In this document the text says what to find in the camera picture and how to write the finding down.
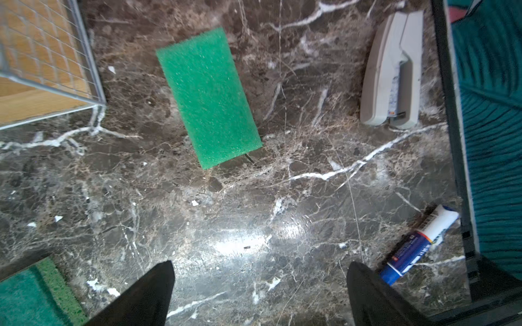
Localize blue marker pen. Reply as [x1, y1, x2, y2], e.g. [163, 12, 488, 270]
[379, 205, 459, 285]

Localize right black frame post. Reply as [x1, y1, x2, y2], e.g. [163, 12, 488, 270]
[432, 1, 521, 325]

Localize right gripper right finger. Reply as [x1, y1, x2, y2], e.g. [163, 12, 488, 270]
[347, 262, 432, 325]

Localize green sponge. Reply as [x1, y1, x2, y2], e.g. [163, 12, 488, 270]
[1, 258, 88, 325]
[156, 28, 262, 170]

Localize white wire three-tier shelf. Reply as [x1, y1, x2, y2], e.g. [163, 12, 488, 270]
[1, 0, 106, 129]

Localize beige plastic clip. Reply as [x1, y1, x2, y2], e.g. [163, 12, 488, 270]
[360, 10, 424, 129]

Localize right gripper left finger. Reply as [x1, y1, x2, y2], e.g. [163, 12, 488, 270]
[86, 261, 175, 326]

